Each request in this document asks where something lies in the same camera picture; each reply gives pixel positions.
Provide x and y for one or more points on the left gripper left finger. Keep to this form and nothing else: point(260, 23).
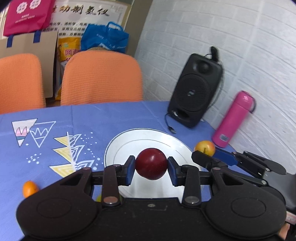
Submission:
point(111, 178)

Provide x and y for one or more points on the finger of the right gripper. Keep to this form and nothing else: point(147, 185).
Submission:
point(206, 161)
point(249, 162)

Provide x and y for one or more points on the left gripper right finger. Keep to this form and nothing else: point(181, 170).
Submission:
point(191, 178)

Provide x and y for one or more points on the yellow red small apple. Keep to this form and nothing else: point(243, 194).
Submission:
point(206, 147)

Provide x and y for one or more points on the small yellow green fruit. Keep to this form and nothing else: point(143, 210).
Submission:
point(99, 198)

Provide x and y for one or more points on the dark red plum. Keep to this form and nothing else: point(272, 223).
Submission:
point(151, 164)

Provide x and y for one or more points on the small orange kumquat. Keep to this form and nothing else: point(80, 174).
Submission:
point(30, 188)

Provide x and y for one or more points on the white round plate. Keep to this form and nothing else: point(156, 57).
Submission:
point(131, 143)

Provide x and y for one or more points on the pink thermos bottle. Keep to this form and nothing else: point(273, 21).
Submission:
point(242, 105)

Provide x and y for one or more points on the blue patterned tablecloth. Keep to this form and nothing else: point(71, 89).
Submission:
point(29, 143)

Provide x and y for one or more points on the black speaker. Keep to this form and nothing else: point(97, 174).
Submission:
point(196, 88)

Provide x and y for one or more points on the right orange chair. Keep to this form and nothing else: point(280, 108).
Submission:
point(101, 76)

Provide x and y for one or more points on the orange chair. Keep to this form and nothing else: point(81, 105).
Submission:
point(101, 76)
point(21, 83)

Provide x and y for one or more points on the left orange chair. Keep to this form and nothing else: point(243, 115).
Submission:
point(21, 83)

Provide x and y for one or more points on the yellow snack bag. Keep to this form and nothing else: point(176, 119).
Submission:
point(67, 47)

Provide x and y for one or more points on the blue shopping bag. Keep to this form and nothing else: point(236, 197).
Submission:
point(111, 37)

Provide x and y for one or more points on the brown paper bag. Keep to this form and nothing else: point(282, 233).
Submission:
point(41, 44)

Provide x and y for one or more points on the white poster with characters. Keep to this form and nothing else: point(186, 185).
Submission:
point(71, 18)

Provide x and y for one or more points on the magenta tote bag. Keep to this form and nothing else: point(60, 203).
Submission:
point(28, 16)

